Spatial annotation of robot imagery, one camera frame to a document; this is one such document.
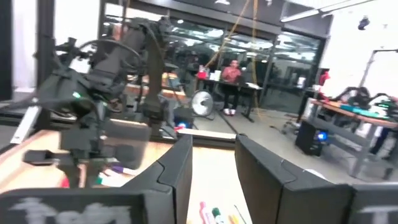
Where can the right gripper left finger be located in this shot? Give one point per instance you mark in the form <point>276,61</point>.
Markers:
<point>171,186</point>

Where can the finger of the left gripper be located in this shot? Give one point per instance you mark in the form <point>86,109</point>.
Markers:
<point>71,172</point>
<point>90,172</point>

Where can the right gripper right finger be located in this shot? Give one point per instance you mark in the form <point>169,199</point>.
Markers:
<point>270,193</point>

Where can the red capped white marker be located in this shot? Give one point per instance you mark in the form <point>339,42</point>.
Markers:
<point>64,183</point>

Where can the purple capped white marker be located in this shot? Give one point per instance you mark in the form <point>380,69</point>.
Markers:
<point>119,169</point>

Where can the red Expo marker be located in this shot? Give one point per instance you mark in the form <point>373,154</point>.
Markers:
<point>206,214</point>

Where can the orange Expo marker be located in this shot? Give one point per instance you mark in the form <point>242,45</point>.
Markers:
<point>233,219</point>

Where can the green Expo marker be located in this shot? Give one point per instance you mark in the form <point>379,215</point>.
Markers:
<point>217,216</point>

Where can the background black robot arm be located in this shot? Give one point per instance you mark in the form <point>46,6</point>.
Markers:
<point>360,96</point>

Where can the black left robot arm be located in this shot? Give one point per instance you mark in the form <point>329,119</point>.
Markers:
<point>152,62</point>

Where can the green capped white marker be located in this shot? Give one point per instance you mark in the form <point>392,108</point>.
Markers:
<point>99,180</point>

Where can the black box blue lights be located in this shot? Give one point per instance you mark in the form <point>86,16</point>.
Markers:
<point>311,138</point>
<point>183,119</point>

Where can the metal floor fan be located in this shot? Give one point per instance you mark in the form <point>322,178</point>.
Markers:
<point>202,104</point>

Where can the black desk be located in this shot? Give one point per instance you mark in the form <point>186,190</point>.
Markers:
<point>245,87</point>

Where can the wooden work table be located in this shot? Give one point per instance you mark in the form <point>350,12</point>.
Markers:
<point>357,116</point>

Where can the person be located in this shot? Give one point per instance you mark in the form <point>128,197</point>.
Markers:
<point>231,76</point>

